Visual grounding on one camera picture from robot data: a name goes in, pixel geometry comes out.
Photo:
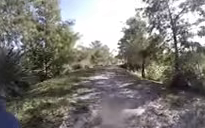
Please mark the sandy dirt path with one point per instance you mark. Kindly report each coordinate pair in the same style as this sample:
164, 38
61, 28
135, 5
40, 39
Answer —
113, 90

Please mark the thin-trunked tree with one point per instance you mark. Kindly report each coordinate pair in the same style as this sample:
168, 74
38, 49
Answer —
143, 68

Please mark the patchy grass verge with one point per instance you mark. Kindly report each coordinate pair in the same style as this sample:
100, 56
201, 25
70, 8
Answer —
40, 100

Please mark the row of bushes and trees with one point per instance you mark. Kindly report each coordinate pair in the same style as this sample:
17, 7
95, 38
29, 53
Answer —
176, 50

